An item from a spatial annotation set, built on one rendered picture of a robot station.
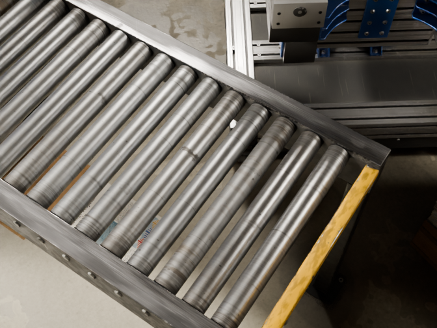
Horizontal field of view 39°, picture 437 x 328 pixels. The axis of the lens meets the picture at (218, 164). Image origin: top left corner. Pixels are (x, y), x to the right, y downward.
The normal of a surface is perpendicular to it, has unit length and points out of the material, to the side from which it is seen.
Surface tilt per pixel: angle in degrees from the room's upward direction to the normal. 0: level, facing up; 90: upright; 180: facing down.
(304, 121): 0
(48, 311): 0
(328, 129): 0
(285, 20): 90
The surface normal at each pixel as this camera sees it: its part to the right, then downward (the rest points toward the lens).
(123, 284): -0.02, -0.51
